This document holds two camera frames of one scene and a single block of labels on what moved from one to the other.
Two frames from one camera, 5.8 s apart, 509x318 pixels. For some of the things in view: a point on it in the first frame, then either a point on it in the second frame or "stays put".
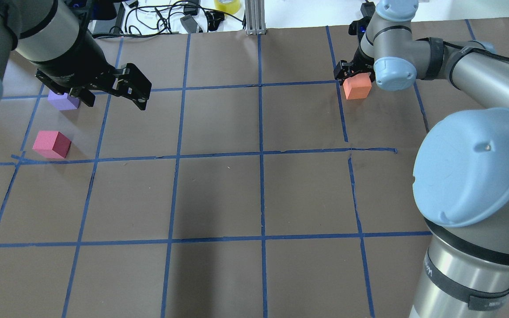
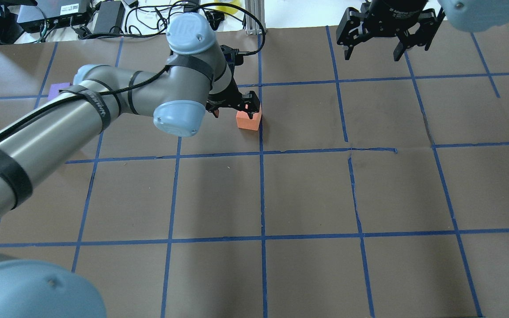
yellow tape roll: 230,7 stays put
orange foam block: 358,86 -> 244,122
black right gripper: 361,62 -> 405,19
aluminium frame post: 255,15 stays put
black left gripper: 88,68 -> 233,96
